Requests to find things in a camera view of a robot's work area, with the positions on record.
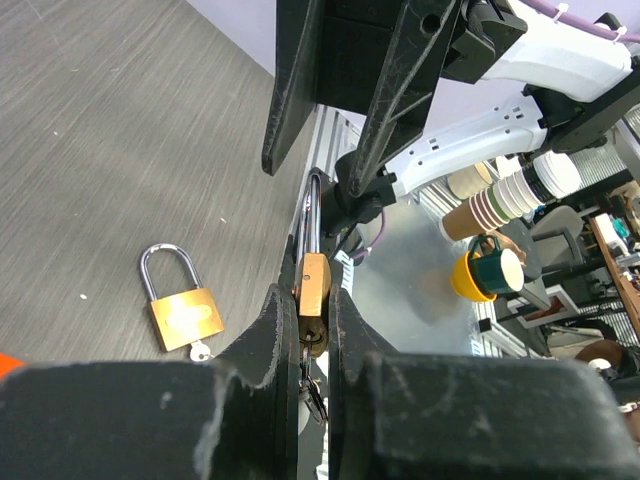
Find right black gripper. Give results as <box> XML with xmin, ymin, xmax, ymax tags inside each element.
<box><xmin>261</xmin><ymin>0</ymin><xmax>460</xmax><ymax>197</ymax></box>

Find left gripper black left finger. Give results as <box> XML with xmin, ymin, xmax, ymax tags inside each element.
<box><xmin>1</xmin><ymin>285</ymin><xmax>299</xmax><ymax>479</ymax></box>

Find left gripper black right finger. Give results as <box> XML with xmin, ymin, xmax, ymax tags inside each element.
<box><xmin>328</xmin><ymin>289</ymin><xmax>639</xmax><ymax>479</ymax></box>

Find keys with grey charm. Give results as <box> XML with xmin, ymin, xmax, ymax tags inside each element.
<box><xmin>298</xmin><ymin>334</ymin><xmax>328</xmax><ymax>434</ymax></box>

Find small brass padlock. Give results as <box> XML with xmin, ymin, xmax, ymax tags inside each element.
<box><xmin>294</xmin><ymin>169</ymin><xmax>331</xmax><ymax>358</ymax></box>

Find orange black padlock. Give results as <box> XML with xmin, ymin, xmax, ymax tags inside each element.
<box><xmin>0</xmin><ymin>353</ymin><xmax>25</xmax><ymax>380</ymax></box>

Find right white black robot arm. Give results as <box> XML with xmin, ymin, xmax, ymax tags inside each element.
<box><xmin>261</xmin><ymin>1</ymin><xmax>639</xmax><ymax>232</ymax></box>

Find large brass padlock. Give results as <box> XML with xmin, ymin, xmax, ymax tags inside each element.
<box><xmin>139</xmin><ymin>243</ymin><xmax>224</xmax><ymax>352</ymax></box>

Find yellow and green mugs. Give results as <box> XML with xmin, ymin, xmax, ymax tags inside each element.
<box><xmin>450</xmin><ymin>235</ymin><xmax>525</xmax><ymax>303</ymax></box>

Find stack of paper cups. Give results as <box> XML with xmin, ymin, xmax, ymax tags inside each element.
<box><xmin>440</xmin><ymin>152</ymin><xmax>581</xmax><ymax>241</ymax></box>

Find small key with ring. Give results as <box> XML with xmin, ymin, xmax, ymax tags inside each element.
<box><xmin>189</xmin><ymin>340</ymin><xmax>213</xmax><ymax>362</ymax></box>

